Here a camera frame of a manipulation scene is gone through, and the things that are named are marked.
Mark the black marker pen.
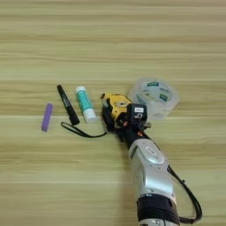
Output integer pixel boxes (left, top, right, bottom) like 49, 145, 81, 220
56, 84, 80, 126

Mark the purple eraser block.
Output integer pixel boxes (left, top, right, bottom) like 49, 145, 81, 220
41, 102, 54, 132

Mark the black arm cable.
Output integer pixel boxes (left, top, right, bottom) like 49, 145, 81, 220
167, 164, 203, 225

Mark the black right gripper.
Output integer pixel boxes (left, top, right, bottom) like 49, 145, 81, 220
101, 100, 153, 150

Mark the green white glue stick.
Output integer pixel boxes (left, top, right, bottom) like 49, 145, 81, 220
74, 85, 98, 124

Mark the yellow black tape measure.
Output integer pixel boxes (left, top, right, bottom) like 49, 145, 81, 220
60, 93, 134, 139

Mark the small black box white label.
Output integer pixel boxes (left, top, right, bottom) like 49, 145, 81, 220
126, 102, 148, 124

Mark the clear adhesive tape roll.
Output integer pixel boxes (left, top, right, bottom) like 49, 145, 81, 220
127, 77, 180, 120

